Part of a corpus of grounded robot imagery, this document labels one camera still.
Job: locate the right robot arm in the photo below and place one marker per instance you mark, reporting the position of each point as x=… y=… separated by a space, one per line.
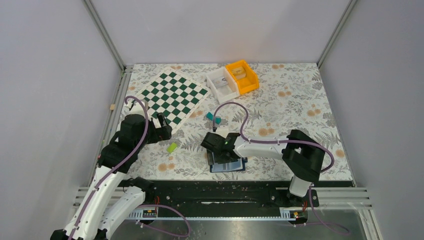
x=303 y=155

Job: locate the perforated metal rail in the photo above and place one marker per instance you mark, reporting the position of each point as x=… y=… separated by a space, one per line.
x=282 y=214

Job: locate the wooden block in orange bin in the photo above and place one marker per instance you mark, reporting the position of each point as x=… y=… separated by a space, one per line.
x=239 y=73

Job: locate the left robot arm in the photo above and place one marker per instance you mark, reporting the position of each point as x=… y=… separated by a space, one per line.
x=93 y=220

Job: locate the teal block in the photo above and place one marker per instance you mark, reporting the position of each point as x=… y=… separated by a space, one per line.
x=210 y=116

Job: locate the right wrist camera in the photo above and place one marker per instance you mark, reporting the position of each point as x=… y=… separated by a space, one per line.
x=221 y=130

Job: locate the orange plastic bin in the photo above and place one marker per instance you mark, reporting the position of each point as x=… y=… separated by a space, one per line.
x=246 y=80

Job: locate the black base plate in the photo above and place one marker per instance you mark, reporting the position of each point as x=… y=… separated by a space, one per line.
x=222 y=197

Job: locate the green white chessboard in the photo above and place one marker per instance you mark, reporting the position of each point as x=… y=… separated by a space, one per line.
x=172 y=93

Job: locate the white plastic bin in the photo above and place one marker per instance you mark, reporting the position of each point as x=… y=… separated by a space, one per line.
x=223 y=94

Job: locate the lime green block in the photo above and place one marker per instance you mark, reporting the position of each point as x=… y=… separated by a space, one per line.
x=172 y=147

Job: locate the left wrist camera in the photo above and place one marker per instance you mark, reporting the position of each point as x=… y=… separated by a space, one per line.
x=136 y=108

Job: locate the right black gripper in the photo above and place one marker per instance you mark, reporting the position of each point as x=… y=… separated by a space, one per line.
x=218 y=159

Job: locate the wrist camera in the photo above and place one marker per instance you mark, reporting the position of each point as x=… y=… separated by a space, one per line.
x=136 y=108
x=221 y=130

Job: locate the floral table mat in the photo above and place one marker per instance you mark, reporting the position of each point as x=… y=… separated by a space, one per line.
x=291 y=96

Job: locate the navy blue card holder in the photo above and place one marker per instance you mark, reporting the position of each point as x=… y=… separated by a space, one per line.
x=237 y=166

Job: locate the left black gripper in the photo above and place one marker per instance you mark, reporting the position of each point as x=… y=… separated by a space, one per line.
x=163 y=133

